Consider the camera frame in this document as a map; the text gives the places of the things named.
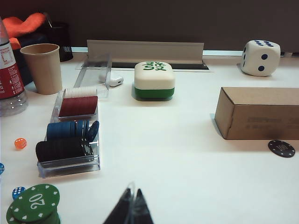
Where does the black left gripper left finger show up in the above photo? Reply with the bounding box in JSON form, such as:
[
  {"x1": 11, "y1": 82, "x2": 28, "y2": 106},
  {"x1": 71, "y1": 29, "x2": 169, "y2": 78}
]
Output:
[{"x1": 102, "y1": 182, "x2": 136, "y2": 224}]

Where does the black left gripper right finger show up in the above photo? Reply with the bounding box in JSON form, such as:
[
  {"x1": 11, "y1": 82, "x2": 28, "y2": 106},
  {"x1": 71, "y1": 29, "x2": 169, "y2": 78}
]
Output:
[{"x1": 134, "y1": 188, "x2": 155, "y2": 224}]

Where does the black hundred poker chip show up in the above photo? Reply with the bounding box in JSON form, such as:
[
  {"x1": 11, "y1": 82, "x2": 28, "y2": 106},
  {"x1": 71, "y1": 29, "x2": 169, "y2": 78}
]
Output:
[{"x1": 268, "y1": 139, "x2": 296, "y2": 159}]

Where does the clear acrylic chip tray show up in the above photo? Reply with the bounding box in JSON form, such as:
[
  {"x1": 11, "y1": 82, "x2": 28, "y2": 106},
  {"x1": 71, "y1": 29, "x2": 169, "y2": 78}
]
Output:
[{"x1": 35, "y1": 90, "x2": 101, "y2": 179}]

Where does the green twenty poker chip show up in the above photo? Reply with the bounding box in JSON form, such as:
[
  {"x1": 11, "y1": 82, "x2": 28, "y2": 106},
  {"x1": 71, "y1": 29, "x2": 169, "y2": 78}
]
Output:
[{"x1": 8, "y1": 183, "x2": 61, "y2": 222}]

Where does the row of black poker chips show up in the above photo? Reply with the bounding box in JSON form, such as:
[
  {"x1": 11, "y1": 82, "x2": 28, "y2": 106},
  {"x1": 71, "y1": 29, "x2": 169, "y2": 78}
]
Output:
[{"x1": 35, "y1": 137, "x2": 94, "y2": 163}]

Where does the row of blue poker chips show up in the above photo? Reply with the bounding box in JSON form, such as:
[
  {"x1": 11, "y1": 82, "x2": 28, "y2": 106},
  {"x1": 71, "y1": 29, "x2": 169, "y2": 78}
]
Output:
[{"x1": 46, "y1": 120, "x2": 100, "y2": 142}]

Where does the row of red poker chips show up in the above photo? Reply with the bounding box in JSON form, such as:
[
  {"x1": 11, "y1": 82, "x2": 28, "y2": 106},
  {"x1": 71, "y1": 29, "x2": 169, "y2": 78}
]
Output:
[{"x1": 58, "y1": 96, "x2": 99, "y2": 117}]

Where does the row of white poker chips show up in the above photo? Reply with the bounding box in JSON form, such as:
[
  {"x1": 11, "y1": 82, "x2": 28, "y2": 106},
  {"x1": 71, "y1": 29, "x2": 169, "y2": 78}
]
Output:
[{"x1": 64, "y1": 85, "x2": 98, "y2": 98}]

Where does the long brown cardboard box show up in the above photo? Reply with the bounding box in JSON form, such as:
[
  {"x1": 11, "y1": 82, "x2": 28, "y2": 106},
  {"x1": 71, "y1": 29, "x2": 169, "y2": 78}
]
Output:
[{"x1": 214, "y1": 87, "x2": 299, "y2": 140}]

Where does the small blue die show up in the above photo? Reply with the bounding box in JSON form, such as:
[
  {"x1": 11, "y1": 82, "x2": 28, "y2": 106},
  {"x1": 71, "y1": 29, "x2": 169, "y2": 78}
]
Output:
[{"x1": 12, "y1": 186, "x2": 26, "y2": 201}]

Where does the small orange die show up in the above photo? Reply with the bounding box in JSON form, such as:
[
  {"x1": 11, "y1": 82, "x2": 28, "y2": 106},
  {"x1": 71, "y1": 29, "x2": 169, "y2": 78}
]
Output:
[{"x1": 14, "y1": 138, "x2": 28, "y2": 151}]

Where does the white earbuds case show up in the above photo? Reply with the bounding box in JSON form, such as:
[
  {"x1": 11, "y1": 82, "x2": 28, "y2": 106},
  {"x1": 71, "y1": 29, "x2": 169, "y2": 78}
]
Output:
[{"x1": 99, "y1": 71, "x2": 124, "y2": 87}]

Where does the white green mahjong tile toy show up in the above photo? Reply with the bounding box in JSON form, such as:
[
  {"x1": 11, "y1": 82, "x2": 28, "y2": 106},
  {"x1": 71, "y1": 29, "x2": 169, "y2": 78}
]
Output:
[{"x1": 132, "y1": 61, "x2": 176, "y2": 101}]

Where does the clear acrylic tray lid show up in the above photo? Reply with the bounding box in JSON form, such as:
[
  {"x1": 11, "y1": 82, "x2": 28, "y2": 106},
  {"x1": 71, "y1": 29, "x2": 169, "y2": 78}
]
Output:
[{"x1": 73, "y1": 53, "x2": 113, "y2": 100}]

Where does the beige paper cup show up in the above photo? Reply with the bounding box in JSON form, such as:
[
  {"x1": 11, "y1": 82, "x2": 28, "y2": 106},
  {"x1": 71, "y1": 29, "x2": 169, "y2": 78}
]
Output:
[{"x1": 20, "y1": 43, "x2": 63, "y2": 95}]

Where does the clear water bottle red label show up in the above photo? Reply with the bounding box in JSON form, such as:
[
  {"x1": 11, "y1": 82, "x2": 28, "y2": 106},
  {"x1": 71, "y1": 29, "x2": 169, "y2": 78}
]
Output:
[{"x1": 0, "y1": 17, "x2": 30, "y2": 117}]

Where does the large white foam die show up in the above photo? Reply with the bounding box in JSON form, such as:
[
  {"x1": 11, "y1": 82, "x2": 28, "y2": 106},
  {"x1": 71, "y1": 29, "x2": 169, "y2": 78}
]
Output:
[{"x1": 240, "y1": 40, "x2": 281, "y2": 77}]

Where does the black mesh pen holder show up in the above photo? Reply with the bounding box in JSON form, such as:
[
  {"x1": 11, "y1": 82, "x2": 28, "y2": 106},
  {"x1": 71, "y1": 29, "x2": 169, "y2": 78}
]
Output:
[{"x1": 45, "y1": 22, "x2": 74, "y2": 63}]

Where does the brown fabric desk partition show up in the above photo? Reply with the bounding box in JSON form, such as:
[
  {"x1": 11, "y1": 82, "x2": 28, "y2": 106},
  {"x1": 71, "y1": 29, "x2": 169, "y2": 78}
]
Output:
[{"x1": 0, "y1": 0, "x2": 299, "y2": 56}]

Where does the clear plastic ruler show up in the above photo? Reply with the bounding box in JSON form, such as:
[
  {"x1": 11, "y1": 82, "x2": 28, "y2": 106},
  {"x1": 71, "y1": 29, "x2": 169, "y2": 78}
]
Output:
[{"x1": 43, "y1": 12, "x2": 55, "y2": 29}]

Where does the orange fleece cloth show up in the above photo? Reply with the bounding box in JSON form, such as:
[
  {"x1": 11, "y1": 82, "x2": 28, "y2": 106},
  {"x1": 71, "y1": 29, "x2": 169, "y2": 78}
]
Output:
[{"x1": 2, "y1": 13, "x2": 47, "y2": 51}]

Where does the grey cable slot flap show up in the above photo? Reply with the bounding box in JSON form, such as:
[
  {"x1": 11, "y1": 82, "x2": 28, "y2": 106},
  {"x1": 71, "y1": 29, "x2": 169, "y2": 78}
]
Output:
[{"x1": 86, "y1": 39, "x2": 205, "y2": 63}]

